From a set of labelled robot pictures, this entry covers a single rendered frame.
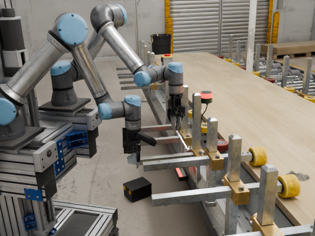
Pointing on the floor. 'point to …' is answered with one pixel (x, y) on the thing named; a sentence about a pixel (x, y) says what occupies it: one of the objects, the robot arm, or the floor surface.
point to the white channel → (251, 35)
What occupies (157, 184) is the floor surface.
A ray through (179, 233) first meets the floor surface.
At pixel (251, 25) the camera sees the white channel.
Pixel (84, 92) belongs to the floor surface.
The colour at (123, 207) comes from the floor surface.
